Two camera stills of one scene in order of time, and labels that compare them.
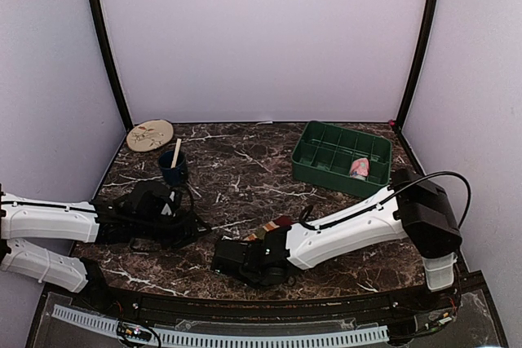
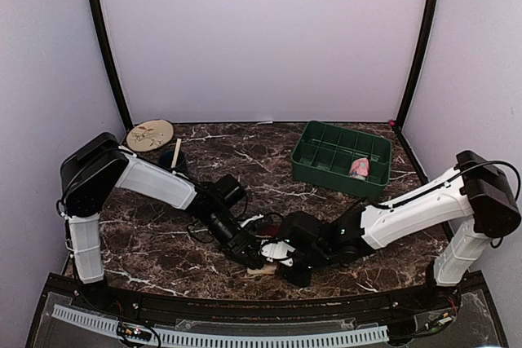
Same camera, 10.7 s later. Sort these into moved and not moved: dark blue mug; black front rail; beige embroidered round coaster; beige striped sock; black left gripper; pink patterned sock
Moved: beige striped sock; black left gripper
Not moved: pink patterned sock; dark blue mug; beige embroidered round coaster; black front rail
